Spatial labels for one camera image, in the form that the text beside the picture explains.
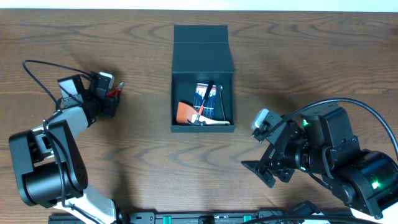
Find red handled pliers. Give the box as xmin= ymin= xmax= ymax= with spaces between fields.
xmin=106 ymin=82 xmax=124 ymax=98

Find small black claw hammer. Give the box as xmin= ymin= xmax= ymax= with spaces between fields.
xmin=186 ymin=80 xmax=215 ymax=127

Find blue screwdriver set case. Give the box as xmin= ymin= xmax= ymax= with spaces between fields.
xmin=193 ymin=83 xmax=217 ymax=119

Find silver combination wrench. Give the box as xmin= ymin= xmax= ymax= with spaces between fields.
xmin=218 ymin=84 xmax=226 ymax=121

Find orange scraper wooden handle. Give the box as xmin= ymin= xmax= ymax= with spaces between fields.
xmin=176 ymin=102 xmax=231 ymax=126

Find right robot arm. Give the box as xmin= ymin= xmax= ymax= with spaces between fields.
xmin=242 ymin=103 xmax=397 ymax=222

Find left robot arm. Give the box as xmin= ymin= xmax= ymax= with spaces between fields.
xmin=9 ymin=72 xmax=130 ymax=223

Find dark green open box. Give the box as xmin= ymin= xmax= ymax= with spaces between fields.
xmin=170 ymin=25 xmax=235 ymax=133

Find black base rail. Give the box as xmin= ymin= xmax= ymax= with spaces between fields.
xmin=48 ymin=210 xmax=354 ymax=224

